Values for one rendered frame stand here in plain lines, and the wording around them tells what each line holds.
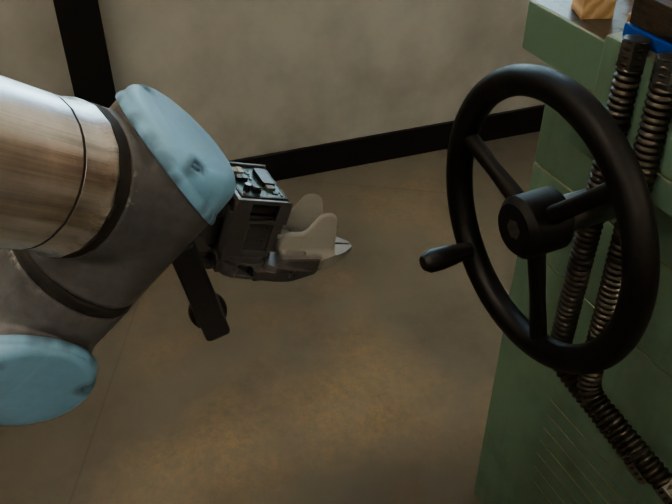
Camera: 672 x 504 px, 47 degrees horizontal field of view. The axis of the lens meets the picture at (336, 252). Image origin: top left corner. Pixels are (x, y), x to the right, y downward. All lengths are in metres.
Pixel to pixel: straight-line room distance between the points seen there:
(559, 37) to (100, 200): 0.65
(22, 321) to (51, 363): 0.03
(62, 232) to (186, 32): 1.64
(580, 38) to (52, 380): 0.66
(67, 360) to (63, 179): 0.15
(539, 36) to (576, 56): 0.07
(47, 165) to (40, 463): 1.27
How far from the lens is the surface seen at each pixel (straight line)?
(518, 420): 1.25
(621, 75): 0.72
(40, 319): 0.50
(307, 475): 1.52
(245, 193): 0.67
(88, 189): 0.41
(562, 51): 0.95
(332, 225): 0.72
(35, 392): 0.53
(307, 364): 1.70
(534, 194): 0.72
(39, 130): 0.40
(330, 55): 2.16
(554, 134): 0.98
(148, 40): 2.03
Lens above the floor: 1.23
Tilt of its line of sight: 38 degrees down
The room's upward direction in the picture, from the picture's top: straight up
